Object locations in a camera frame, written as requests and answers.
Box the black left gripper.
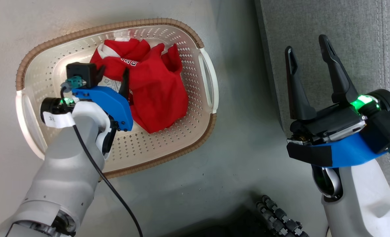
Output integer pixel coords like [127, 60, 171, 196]
[40, 65, 130, 125]

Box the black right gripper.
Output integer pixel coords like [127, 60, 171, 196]
[285, 35, 390, 145]

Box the red shirt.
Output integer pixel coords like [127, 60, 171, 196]
[90, 38, 189, 134]

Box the grey fabric sofa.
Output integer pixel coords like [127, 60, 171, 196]
[254, 0, 390, 185]

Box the beige perforated laundry basket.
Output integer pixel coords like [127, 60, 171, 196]
[15, 18, 219, 179]

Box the black roller wheel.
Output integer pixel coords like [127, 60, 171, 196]
[256, 195, 309, 237]

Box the blue left camera mount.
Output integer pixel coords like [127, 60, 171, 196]
[71, 86, 134, 132]

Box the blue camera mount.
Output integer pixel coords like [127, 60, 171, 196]
[71, 86, 134, 132]
[286, 132, 388, 168]

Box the teal left cable connector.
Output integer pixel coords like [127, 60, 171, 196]
[62, 76, 84, 90]

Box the blue right camera mount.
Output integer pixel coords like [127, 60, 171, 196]
[286, 132, 388, 168]

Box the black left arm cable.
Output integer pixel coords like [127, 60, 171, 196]
[61, 84, 143, 237]

